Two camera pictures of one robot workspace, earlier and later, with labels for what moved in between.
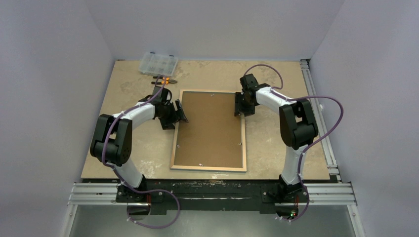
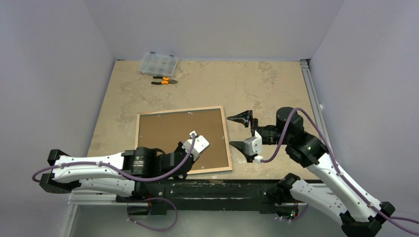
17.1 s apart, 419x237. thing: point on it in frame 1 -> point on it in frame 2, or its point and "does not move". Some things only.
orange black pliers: [165, 80] does not move
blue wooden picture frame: [220, 169] -> [164, 130]
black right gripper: [241, 103] -> [254, 130]
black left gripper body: [169, 112] -> [180, 149]
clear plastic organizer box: [157, 63] does not move
